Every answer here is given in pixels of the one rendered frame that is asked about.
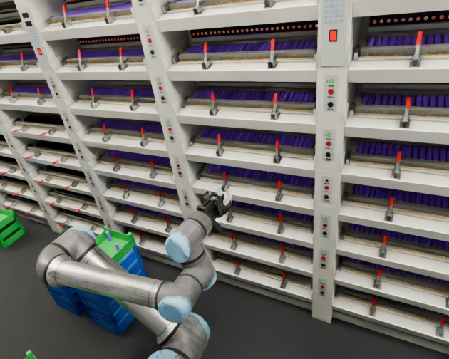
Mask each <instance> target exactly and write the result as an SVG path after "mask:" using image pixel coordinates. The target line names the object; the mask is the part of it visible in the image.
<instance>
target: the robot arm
mask: <svg viewBox="0 0 449 359"><path fill-rule="evenodd" d="M206 194H207V195H206ZM205 195H206V196H205ZM204 196H205V197H204ZM201 202H202V206H200V205H197V206H196V210H197V211H194V212H192V213H191V214H190V215H189V217H188V218H186V220H185V221H184V222H183V223H181V225H180V226H179V227H178V228H176V230H175V231H174V232H173V233H171V235H170V236H169V237H168V238H167V240H166V242H165V250H166V252H167V254H168V256H170V257H171V259H172V260H173V261H176V262H178V263H181V265H182V267H183V270H182V272H181V274H180V275H179V276H178V277H177V279H176V280H175V282H171V281H161V280H157V279H152V278H148V277H144V276H139V275H135V274H129V273H128V272H127V271H126V270H125V269H124V268H123V267H122V266H120V265H119V264H118V263H117V262H116V261H114V260H113V259H112V258H111V257H110V256H109V255H107V254H106V253H105V252H104V251H103V250H102V249H101V248H99V247H98V245H97V244H96V237H95V235H94V233H93V232H92V231H91V230H89V229H87V228H85V227H82V226H74V227H71V228H70V229H69V230H67V231H65V232H64V233H63V234H62V235H60V236H59V238H57V239H56V240H54V241H53V242H52V243H50V244H49V245H48V246H46V247H45V248H44V249H43V251H42V252H41V253H40V255H39V257H38V260H37V263H36V271H37V274H38V277H39V278H40V280H41V281H42V282H43V283H44V284H46V285H47V286H50V287H54V288H59V287H62V286H63V285H64V286H69V287H72V288H77V289H80V290H83V291H88V292H91V293H96V294H99V295H102V296H107V297H111V298H113V299H114V300H115V301H117V302H118V303H119V304H120V305H121V306H122V307H123V308H124V309H126V310H127V311H128V312H129V313H131V314H132V315H133V316H134V317H135V318H137V319H138V320H139V321H140V322H141V323H142V324H143V325H144V326H146V327H147V328H148V329H149V330H150V331H152V332H153V333H154V334H155V335H156V336H157V344H158V345H159V346H160V347H162V350H161V351H157V352H155V353H153V354H152V355H151V356H150V357H149V358H148V359H200V357H201V355H202V353H203V351H204V349H205V347H206V345H207V342H208V339H209V337H210V328H209V326H208V324H207V322H206V321H204V319H203V318H202V317H201V316H199V315H197V314H196V313H193V312H191V311H192V308H193V306H194V305H195V303H196V301H197V300H198V298H199V296H200V294H201V293H202V292H203V291H206V290H207V289H209V288H210V287H212V285H213V284H214V283H215V281H216V279H217V273H216V271H215V268H214V266H213V265H212V263H211V261H210V259H209V257H208V255H207V253H206V251H205V249H204V248H203V246H202V244H201V242H202V240H203V239H204V238H205V237H206V236H207V235H208V233H209V232H210V231H211V232H213V233H221V231H222V227H221V226H220V225H219V224H218V222H217V221H216V218H220V217H222V216H223V215H224V214H226V213H228V211H229V210H230V209H231V205H232V194H231V192H229V190H228V189H227V190H226V193H222V190H221V188H218V189H217V193H216V194H215V192H211V191H210V192H209V191H208V190H207V191H206V192H205V193H204V194H203V195H202V196H201Z"/></svg>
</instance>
